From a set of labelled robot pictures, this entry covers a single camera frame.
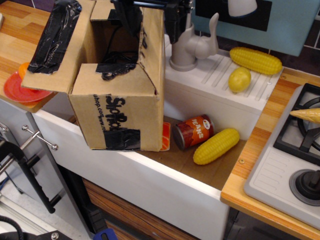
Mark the beans can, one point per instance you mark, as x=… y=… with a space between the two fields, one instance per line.
x=193 y=131

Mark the black stove grate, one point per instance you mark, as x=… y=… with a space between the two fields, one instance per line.
x=297 y=137

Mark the orange salmon toy piece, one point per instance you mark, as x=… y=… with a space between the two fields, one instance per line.
x=166 y=136

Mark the black stove knob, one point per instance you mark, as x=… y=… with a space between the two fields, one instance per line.
x=305 y=186

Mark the white toy sink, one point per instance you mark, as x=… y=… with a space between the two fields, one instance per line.
x=168 y=184

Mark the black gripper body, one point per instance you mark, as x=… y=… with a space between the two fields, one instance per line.
x=158 y=4

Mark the black metal clamp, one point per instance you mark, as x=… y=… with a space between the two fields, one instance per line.
x=10 y=152

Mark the yellow toy potato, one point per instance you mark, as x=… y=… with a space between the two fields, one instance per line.
x=239 y=80

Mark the grey toy faucet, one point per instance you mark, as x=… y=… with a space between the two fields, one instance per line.
x=190 y=47

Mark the grey toy stove top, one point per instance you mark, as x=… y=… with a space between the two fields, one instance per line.
x=269 y=181

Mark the yellow corn cob in sink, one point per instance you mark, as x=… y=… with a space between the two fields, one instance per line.
x=216 y=146

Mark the yellow corn cob on drainer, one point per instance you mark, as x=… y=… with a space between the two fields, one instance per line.
x=256 y=60

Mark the red plastic plate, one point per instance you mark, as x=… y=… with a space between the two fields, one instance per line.
x=14 y=90

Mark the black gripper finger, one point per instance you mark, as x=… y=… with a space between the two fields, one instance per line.
x=175 y=19
x=130 y=16

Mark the orange plastic cup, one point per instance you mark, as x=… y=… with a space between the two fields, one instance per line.
x=23 y=69

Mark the light blue toy microwave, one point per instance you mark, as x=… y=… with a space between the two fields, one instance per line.
x=278 y=25

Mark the brown cardboard box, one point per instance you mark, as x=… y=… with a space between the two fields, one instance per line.
x=114 y=81

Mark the yellow ice cream cone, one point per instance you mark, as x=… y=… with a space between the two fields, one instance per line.
x=310 y=114

